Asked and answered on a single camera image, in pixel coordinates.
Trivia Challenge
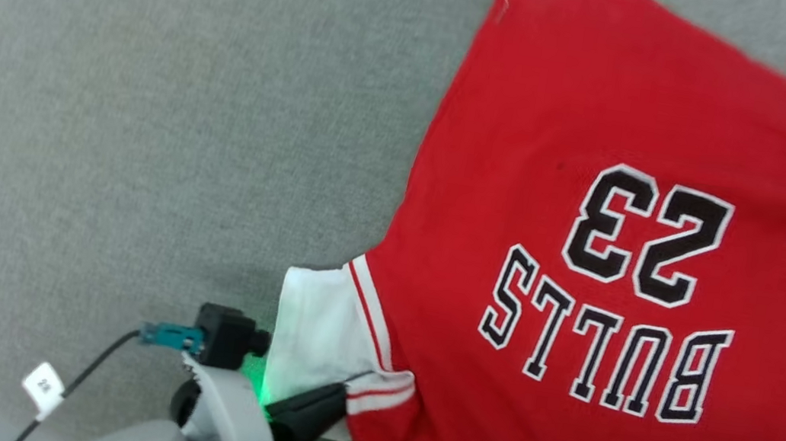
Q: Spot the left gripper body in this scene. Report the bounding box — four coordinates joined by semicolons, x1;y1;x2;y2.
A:
166;352;304;441

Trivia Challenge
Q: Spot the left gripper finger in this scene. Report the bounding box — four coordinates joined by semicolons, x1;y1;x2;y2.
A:
261;373;352;441

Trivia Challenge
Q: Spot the red Bulls basketball jersey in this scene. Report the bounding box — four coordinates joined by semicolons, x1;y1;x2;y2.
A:
254;0;786;441

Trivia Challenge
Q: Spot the teal cable connector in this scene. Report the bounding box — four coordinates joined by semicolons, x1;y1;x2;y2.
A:
137;320;206;356

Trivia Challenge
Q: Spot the thin black cable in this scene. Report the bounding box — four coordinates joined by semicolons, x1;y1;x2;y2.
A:
12;316;143;441

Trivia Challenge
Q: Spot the white cable label tag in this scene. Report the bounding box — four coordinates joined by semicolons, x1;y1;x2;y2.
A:
17;360;69;424

